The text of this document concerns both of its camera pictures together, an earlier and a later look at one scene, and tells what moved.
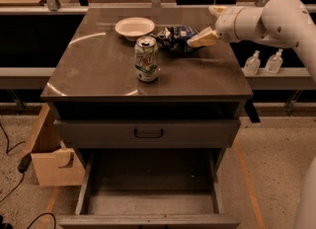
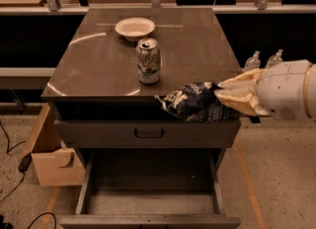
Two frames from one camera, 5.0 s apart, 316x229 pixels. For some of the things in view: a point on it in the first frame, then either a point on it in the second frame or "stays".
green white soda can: [146, 59] stays
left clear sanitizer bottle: [252, 64] stays
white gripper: [225, 24] to [282, 90]
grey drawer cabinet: [127, 79] stays
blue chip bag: [174, 39] to [197, 102]
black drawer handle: [149, 136] stays
